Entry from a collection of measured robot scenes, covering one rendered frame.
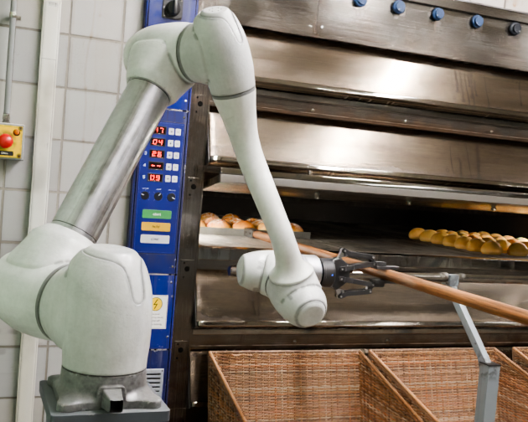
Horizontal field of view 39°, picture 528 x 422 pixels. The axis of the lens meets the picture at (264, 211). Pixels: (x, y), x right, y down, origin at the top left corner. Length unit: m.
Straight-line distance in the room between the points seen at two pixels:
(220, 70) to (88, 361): 0.66
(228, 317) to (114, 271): 1.12
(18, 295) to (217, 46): 0.64
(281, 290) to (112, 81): 0.93
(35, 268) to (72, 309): 0.16
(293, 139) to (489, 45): 0.86
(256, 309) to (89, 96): 0.86
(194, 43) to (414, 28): 1.25
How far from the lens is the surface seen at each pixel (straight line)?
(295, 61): 2.48
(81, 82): 2.27
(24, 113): 2.25
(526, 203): 2.79
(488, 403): 2.23
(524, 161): 2.98
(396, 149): 2.64
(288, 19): 2.50
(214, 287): 2.41
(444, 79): 2.77
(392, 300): 2.69
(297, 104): 2.47
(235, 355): 2.43
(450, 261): 2.80
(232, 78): 1.61
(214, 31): 1.59
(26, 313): 1.46
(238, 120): 1.65
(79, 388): 1.37
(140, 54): 1.69
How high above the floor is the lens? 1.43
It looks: 3 degrees down
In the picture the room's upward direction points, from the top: 5 degrees clockwise
